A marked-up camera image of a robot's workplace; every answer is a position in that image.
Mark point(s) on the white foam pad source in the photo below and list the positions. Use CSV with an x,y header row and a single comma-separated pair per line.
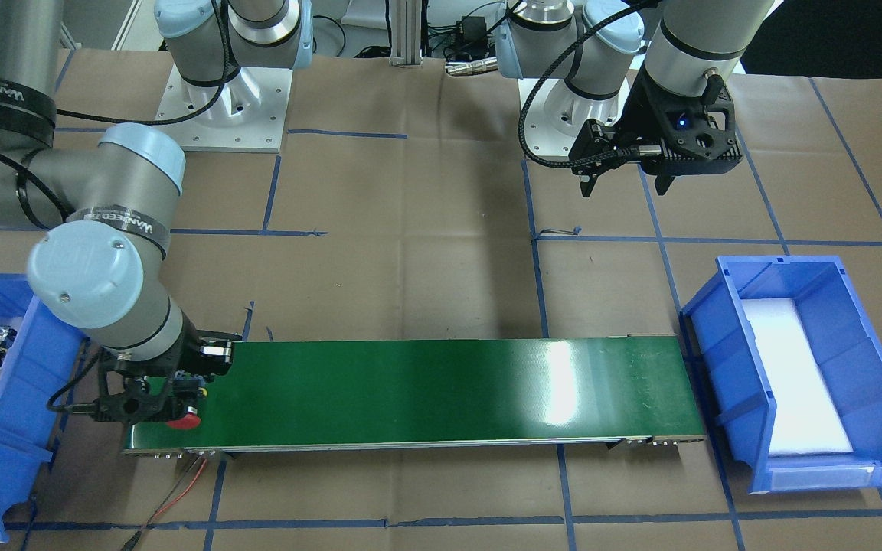
x,y
806,420

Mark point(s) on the green conveyor belt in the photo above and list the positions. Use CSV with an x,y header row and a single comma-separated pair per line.
x,y
312,396

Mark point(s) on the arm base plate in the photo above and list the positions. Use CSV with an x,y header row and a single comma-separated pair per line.
x,y
249,116
556,115

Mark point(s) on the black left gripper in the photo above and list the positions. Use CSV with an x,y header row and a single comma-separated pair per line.
x,y
642,109

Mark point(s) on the black power adapter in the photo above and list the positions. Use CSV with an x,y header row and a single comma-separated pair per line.
x,y
471,31

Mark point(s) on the red push button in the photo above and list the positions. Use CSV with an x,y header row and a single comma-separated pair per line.
x,y
186,416

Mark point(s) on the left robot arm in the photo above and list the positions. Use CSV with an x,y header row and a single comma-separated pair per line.
x,y
619,82

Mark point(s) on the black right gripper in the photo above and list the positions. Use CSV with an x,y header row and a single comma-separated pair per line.
x,y
191,351

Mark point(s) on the blue source bin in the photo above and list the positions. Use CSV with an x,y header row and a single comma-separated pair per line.
x,y
843,341

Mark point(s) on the aluminium frame post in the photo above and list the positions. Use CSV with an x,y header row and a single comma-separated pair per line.
x,y
406,22

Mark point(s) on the blue destination bin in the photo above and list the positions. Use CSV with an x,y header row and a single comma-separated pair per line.
x,y
37,364

